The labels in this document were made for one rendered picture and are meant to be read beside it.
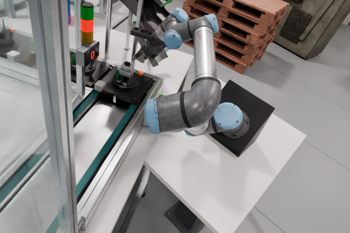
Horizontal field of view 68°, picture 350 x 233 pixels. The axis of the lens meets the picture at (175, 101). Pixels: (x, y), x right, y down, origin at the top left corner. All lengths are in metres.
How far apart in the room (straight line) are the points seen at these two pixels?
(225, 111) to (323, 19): 4.00
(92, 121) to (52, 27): 0.97
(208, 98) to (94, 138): 0.61
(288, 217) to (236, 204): 1.30
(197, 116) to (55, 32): 0.51
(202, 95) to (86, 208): 0.53
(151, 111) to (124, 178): 0.44
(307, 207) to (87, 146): 1.99
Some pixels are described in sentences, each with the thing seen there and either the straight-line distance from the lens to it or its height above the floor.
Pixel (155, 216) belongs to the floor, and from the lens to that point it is 2.05.
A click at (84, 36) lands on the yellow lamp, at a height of 1.29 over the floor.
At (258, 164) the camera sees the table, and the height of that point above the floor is 0.86.
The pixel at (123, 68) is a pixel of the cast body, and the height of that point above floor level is 1.07.
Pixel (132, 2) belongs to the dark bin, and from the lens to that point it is 1.49.
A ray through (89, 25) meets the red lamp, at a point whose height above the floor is 1.34.
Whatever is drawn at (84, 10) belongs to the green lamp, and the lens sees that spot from 1.09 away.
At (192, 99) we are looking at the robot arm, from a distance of 0.75.
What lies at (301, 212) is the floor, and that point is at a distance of 2.57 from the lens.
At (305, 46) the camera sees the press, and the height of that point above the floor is 0.23.
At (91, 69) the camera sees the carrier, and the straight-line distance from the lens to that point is 1.47.
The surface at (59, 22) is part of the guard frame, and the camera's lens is 0.35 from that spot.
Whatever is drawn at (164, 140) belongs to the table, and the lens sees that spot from 1.31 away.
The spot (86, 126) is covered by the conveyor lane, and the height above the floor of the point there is 0.92.
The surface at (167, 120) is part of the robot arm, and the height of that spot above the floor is 1.29.
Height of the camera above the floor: 1.81
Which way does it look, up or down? 38 degrees down
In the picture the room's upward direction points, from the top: 15 degrees clockwise
